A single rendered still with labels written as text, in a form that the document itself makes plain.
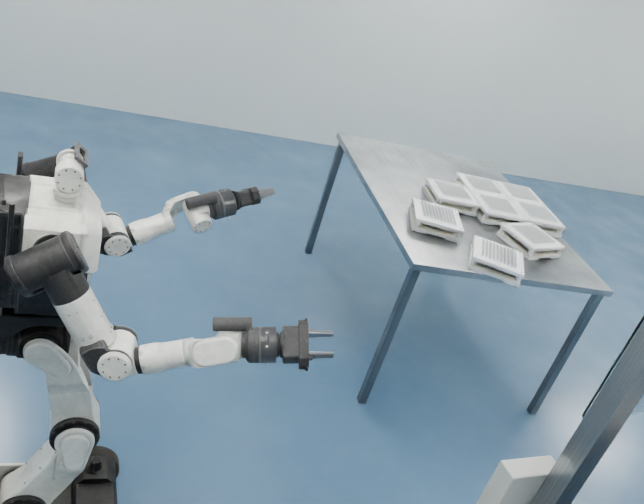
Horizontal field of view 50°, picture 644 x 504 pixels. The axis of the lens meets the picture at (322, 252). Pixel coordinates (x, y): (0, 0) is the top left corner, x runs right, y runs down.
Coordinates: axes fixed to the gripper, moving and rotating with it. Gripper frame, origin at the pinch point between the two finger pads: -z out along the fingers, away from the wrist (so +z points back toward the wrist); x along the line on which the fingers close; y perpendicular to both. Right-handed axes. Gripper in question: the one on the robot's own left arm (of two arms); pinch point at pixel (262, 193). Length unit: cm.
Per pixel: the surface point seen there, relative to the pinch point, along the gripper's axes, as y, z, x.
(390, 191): -21, -110, -110
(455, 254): -53, -106, -58
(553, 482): -85, -25, 83
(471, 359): -131, -145, -123
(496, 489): -84, -14, 75
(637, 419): -187, -218, -78
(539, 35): 65, -417, -305
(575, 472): -80, -27, 90
